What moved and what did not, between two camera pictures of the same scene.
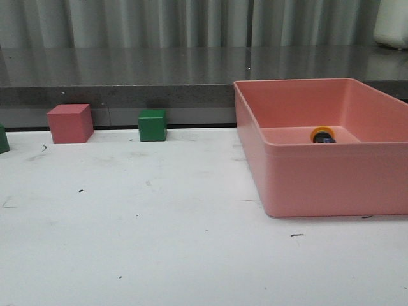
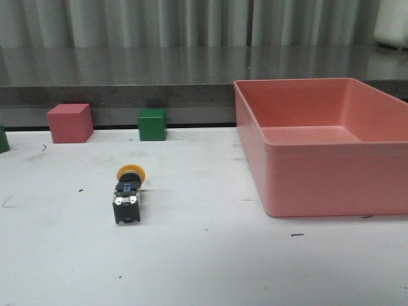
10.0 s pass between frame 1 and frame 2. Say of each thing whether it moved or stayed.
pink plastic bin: stayed
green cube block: stayed
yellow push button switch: moved
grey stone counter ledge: stayed
